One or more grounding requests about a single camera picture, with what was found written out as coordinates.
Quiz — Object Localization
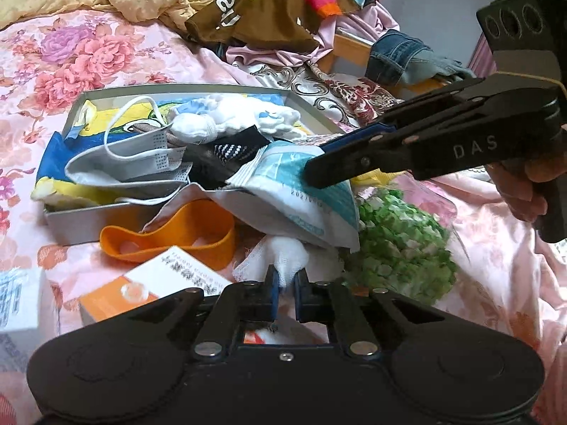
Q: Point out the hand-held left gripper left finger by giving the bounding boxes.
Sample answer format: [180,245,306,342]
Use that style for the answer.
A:
[128,265,281,360]

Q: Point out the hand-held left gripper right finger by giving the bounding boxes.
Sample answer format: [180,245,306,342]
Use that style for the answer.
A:
[294,269,446,360]

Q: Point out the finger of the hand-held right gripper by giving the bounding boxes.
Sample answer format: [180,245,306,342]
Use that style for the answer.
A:
[319,77,498,153]
[305,134,418,191]

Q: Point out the yellow knit cloth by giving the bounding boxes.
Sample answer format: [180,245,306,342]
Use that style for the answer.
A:
[352,170,395,187]

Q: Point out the white gauze cloth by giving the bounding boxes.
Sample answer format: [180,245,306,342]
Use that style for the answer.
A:
[234,234,347,288]

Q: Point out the blue white mask packet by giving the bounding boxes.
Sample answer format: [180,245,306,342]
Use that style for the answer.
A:
[225,142,360,250]

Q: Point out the taupe cloth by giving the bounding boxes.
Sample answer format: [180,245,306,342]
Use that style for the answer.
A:
[126,121,178,149]

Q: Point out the grey cardboard box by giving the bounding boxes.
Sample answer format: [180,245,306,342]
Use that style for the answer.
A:
[42,83,355,247]

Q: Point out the person's right hand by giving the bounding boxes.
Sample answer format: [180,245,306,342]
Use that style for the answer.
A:
[487,159,551,223]

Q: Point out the white red brocade cloth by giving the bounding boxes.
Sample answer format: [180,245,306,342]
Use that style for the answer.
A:
[246,59,405,136]

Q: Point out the pink curtain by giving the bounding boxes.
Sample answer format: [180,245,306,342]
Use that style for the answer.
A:
[468,31,498,77]

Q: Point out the green white fluffy cloth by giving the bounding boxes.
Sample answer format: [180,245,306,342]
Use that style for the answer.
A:
[343,188,458,307]

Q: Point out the blue jeans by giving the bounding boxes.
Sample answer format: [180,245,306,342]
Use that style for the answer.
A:
[365,30,477,87]

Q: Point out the orange white box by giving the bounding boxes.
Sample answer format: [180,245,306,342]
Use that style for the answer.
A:
[79,245,235,327]

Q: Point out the white blue plush cloth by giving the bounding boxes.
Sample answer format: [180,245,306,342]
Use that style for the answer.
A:
[167,93,303,146]

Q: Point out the black dotted sock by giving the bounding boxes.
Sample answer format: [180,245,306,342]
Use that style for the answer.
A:
[188,126,271,189]

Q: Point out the brown colourful striped cloth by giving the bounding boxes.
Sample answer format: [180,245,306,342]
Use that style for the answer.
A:
[184,0,378,52]

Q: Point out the white face mask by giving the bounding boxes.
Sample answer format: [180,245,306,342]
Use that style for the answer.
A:
[66,94,194,187]

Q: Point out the pink floral bedsheet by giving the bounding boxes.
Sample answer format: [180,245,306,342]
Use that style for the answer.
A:
[0,6,567,425]

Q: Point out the wooden bed frame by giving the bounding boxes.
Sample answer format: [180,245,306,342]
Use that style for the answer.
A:
[330,29,453,99]

